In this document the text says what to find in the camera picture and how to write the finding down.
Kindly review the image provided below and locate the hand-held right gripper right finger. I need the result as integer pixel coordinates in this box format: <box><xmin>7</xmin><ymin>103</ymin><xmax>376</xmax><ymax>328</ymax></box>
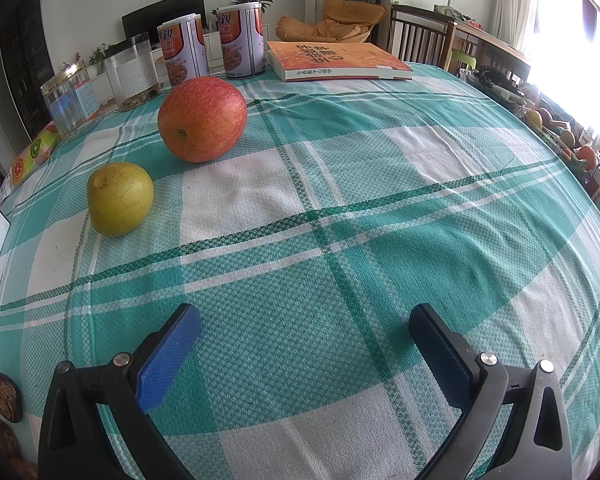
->
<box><xmin>408</xmin><ymin>303</ymin><xmax>573</xmax><ymax>480</ymax></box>

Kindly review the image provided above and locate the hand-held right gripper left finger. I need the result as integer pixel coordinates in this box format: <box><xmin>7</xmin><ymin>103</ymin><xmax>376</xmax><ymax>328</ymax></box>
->
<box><xmin>37</xmin><ymin>303</ymin><xmax>203</xmax><ymax>480</ymax></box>

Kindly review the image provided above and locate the yellow round fruit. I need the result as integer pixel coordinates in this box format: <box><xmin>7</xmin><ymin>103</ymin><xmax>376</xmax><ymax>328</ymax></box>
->
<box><xmin>86</xmin><ymin>162</ymin><xmax>155</xmax><ymax>237</ymax></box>

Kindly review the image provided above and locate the red apple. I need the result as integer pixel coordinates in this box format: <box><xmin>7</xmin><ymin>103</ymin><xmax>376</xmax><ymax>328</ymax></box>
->
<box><xmin>157</xmin><ymin>76</ymin><xmax>248</xmax><ymax>164</ymax></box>

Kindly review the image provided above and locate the heap of toy produce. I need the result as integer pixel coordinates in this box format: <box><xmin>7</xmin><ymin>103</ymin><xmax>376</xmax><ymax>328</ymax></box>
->
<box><xmin>522</xmin><ymin>80</ymin><xmax>600</xmax><ymax>233</ymax></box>

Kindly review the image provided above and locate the fruit-print flat box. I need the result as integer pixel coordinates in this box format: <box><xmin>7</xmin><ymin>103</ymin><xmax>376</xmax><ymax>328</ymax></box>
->
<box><xmin>7</xmin><ymin>122</ymin><xmax>61</xmax><ymax>183</ymax></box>

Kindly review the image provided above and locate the glass jar with gold lid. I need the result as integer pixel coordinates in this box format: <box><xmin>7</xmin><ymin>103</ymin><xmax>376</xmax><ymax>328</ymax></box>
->
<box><xmin>40</xmin><ymin>62</ymin><xmax>91</xmax><ymax>142</ymax></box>

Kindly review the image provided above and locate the black basket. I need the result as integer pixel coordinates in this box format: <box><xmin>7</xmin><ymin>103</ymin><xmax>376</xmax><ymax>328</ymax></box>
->
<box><xmin>472</xmin><ymin>67</ymin><xmax>527</xmax><ymax>107</ymax></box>

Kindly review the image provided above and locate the clear jar with white label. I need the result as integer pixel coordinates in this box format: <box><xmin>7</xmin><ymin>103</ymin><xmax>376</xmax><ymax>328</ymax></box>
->
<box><xmin>104</xmin><ymin>33</ymin><xmax>162</xmax><ymax>112</ymax></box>

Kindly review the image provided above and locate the green stool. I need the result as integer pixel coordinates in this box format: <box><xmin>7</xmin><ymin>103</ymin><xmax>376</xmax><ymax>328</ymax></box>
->
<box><xmin>452</xmin><ymin>50</ymin><xmax>477</xmax><ymax>75</ymax></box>

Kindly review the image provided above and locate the green plant in white pot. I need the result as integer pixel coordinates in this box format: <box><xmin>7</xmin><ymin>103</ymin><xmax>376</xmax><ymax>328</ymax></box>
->
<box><xmin>89</xmin><ymin>42</ymin><xmax>116</xmax><ymax>76</ymax></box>

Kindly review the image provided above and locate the wooden desk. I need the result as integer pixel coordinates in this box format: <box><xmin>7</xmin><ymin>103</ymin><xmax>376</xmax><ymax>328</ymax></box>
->
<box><xmin>445</xmin><ymin>7</ymin><xmax>532</xmax><ymax>83</ymax></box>

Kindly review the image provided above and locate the orange book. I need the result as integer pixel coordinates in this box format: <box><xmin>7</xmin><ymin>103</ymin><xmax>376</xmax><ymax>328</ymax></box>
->
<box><xmin>265</xmin><ymin>41</ymin><xmax>414</xmax><ymax>82</ymax></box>

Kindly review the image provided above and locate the dark wooden chair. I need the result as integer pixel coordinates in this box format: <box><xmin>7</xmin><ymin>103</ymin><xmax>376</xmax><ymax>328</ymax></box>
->
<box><xmin>390</xmin><ymin>4</ymin><xmax>456</xmax><ymax>71</ymax></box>

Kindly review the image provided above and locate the black television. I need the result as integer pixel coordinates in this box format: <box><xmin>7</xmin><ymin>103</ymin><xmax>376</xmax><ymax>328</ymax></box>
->
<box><xmin>121</xmin><ymin>0</ymin><xmax>207</xmax><ymax>43</ymax></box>

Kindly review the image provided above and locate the orange cushioned chair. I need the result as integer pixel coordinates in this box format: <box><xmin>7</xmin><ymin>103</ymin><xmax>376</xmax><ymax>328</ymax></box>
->
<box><xmin>275</xmin><ymin>0</ymin><xmax>387</xmax><ymax>45</ymax></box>

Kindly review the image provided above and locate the white window curtain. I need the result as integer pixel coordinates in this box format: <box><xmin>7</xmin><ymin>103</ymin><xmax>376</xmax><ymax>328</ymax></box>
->
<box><xmin>490</xmin><ymin>0</ymin><xmax>546</xmax><ymax>53</ymax></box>

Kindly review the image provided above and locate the large green potted plant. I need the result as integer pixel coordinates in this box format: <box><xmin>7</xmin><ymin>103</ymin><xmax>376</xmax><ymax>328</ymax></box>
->
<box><xmin>212</xmin><ymin>0</ymin><xmax>273</xmax><ymax>16</ymax></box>

